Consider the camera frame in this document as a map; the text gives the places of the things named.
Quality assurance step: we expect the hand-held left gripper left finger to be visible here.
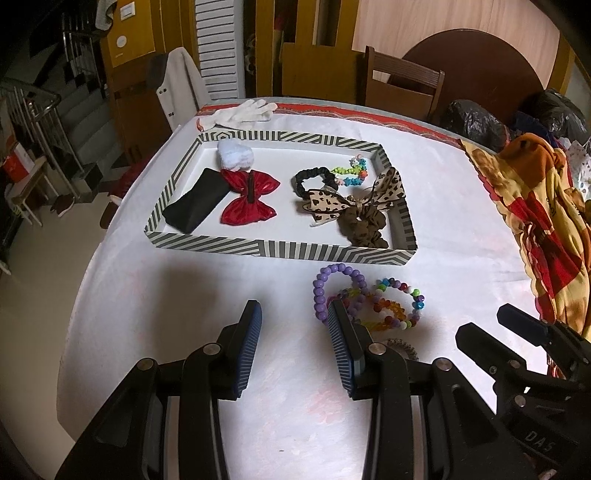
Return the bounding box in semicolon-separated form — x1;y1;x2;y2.
55;300;263;480

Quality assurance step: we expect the pale blue pleated scrunchie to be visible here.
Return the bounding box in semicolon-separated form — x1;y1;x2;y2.
217;140;256;171

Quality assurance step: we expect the white work glove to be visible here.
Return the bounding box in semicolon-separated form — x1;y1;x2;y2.
196;98;278;130

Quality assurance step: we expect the white louvered door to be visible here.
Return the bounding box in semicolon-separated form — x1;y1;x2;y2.
194;0;244;100

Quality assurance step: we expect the pair of shoes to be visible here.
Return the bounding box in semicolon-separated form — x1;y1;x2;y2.
48;196;77;217

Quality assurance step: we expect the round brown table top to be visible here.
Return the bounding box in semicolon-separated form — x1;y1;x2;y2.
402;28;546;121

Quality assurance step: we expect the white tablecloth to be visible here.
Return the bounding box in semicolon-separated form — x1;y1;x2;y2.
58;113;541;480

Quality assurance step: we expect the spiral coil hair tie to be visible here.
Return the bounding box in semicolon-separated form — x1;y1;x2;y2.
383;339;419;361

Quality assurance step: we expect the orange clear bead bracelet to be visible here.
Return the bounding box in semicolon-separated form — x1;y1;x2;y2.
339;287;411;334

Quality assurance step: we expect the colourful flower bead bracelet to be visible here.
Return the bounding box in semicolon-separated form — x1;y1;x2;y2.
330;156;370;188

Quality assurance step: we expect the white coat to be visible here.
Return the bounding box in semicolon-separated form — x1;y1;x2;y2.
148;46;211;132

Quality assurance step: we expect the red seat cushion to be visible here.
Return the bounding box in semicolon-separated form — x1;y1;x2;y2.
113;159;149;199

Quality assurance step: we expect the wooden chair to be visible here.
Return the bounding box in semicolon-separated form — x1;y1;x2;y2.
362;45;446;123

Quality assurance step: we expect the striped cardboard tray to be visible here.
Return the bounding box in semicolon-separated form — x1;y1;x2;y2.
144;129;417;267

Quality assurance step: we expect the black fabric headband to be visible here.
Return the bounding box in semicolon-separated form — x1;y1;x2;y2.
163;167;230;233

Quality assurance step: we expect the wooden board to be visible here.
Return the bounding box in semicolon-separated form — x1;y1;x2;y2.
281;41;365;104

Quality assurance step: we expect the yellow red patterned blanket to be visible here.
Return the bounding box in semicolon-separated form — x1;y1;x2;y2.
459;133;591;328

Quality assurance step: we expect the small white table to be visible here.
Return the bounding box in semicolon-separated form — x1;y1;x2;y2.
4;157;49;227

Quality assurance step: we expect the red patterned tablecloth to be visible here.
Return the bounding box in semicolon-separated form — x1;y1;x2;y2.
198;102;462;145

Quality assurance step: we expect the multicoloured bead bracelet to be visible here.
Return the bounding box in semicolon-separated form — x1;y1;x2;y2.
374;277;426;330

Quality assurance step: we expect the red box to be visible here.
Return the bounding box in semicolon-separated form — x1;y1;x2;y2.
0;141;33;182

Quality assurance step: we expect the brown scrunchie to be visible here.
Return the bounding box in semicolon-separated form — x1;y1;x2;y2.
335;203;390;248

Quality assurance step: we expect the black scrunchie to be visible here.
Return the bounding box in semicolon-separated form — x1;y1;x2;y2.
295;167;340;197

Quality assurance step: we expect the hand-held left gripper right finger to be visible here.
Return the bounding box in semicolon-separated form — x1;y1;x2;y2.
325;300;539;480

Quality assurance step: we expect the red shiny hair bow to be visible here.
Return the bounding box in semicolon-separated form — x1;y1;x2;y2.
219;169;281;227

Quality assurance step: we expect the leopard print hair bow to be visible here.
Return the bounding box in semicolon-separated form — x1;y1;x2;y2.
302;167;407;227

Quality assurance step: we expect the metal stair railing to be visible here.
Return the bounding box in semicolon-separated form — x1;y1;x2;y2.
0;76;81;199

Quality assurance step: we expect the black plastic bag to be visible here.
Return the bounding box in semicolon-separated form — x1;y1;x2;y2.
438;99;511;153
517;89;589;139

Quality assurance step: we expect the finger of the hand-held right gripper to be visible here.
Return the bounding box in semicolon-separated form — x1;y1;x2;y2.
497;303;591;370
455;323;536;386

